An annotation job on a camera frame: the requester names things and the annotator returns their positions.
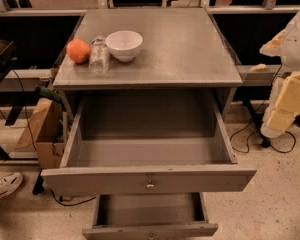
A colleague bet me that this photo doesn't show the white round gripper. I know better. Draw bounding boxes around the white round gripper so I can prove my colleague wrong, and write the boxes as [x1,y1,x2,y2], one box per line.
[259,29,300,139]

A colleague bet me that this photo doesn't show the clear plastic water bottle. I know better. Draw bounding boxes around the clear plastic water bottle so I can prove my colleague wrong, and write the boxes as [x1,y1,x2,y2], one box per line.
[89,36,110,76]

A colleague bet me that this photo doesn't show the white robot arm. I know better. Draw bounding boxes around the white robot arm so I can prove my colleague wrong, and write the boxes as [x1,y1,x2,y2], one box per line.
[260,11,300,138]

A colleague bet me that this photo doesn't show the grey cabinet with top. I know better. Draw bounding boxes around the grey cabinet with top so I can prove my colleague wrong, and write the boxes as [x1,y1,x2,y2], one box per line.
[53,8,242,129]

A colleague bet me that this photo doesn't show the metal top drawer knob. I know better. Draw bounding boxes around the metal top drawer knob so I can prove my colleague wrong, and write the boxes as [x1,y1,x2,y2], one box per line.
[146,179,155,190]

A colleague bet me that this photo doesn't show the grey open top drawer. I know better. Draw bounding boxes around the grey open top drawer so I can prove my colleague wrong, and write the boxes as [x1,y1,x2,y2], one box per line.
[40,89,258,197]

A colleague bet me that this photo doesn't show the grey open drawer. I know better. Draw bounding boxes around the grey open drawer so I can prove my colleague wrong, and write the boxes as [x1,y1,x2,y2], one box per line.
[82,193,218,240]
[40,89,258,197]

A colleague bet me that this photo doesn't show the grey open lower drawer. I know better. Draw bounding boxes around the grey open lower drawer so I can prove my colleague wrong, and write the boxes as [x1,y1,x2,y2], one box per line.
[82,193,218,240]

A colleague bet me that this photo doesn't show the white ceramic bowl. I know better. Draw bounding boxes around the white ceramic bowl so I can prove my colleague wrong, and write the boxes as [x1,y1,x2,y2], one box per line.
[106,31,143,62]

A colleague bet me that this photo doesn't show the orange fruit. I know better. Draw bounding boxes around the orange fruit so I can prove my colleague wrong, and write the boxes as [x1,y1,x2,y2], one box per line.
[66,39,91,64]

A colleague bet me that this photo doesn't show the brown cardboard box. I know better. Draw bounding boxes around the brown cardboard box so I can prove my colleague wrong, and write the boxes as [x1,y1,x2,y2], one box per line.
[15,98,63,169]

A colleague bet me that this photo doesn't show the white sneaker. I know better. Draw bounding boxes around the white sneaker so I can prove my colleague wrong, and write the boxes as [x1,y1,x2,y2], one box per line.
[0,172,23,199]

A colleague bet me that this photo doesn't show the black cable on floor right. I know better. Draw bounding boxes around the black cable on floor right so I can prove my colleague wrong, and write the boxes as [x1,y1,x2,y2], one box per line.
[229,65,297,154]

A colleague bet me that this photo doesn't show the black cable on floor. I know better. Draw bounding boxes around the black cable on floor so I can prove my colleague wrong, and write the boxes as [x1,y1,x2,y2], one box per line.
[49,188,97,208]
[229,65,297,154]

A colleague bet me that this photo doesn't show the green handled tool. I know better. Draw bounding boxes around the green handled tool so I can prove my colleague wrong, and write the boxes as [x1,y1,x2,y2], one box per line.
[36,86,61,103]

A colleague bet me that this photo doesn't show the black cable on floor left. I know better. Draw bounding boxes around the black cable on floor left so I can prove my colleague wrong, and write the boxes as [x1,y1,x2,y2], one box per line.
[49,188,97,208]

